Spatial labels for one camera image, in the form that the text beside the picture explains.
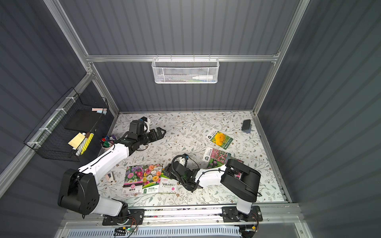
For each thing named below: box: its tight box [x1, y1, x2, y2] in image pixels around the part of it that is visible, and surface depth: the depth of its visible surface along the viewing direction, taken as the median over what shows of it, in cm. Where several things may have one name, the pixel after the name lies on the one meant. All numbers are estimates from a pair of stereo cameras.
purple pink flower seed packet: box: [122, 165, 144, 195], surface depth 87 cm
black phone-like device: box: [241, 119, 252, 134], surface depth 111 cm
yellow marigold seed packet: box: [205, 128, 234, 151], surface depth 107 cm
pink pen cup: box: [100, 140, 115, 151], surface depth 90 cm
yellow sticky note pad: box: [67, 132, 86, 150], surface depth 70 cm
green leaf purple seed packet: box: [202, 154, 228, 170], surface depth 96 cm
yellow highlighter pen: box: [80, 132, 95, 156], surface depth 72 cm
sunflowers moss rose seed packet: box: [158, 174, 178, 194], surface depth 85 cm
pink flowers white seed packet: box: [202, 146, 232, 170], surface depth 96 cm
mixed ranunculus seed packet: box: [142, 164, 163, 194], surface depth 88 cm
